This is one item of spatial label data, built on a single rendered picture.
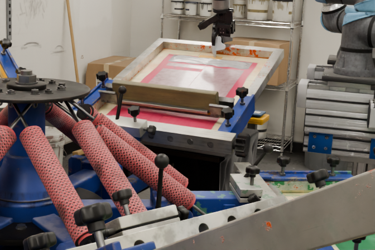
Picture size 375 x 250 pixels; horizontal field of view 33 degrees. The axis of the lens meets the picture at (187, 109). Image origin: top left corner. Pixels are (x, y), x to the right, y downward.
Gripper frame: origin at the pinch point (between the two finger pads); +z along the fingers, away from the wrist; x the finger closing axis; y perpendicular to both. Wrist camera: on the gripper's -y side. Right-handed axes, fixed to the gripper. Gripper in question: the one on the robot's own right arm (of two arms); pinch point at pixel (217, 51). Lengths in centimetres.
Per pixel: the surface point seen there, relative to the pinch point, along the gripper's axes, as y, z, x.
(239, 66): 14.2, 0.3, -12.7
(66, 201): 27, -33, -161
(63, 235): 19, -18, -153
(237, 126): 31, -2, -67
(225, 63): 7.8, 0.0, -11.9
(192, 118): 11, 2, -60
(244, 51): 13.0, -2.0, -1.9
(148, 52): -26.2, -2.7, -15.5
